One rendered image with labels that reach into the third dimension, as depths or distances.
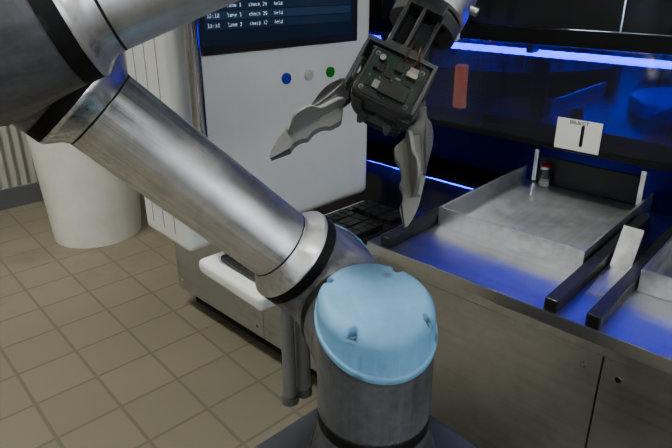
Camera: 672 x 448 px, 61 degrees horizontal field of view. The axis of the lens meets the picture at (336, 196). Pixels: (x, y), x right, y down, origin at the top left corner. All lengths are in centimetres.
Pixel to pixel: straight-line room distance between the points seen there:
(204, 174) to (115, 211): 256
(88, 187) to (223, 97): 201
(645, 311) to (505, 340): 58
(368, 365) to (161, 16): 33
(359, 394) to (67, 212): 269
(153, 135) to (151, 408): 157
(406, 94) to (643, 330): 48
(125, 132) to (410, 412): 37
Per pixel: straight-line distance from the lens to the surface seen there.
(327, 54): 125
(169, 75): 105
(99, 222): 313
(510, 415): 153
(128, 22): 42
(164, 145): 56
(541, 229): 108
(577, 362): 136
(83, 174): 302
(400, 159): 57
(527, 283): 90
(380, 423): 57
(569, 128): 118
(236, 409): 199
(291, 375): 163
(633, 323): 86
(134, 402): 210
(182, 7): 42
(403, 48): 54
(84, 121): 55
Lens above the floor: 130
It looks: 21 degrees down
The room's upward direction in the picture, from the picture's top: straight up
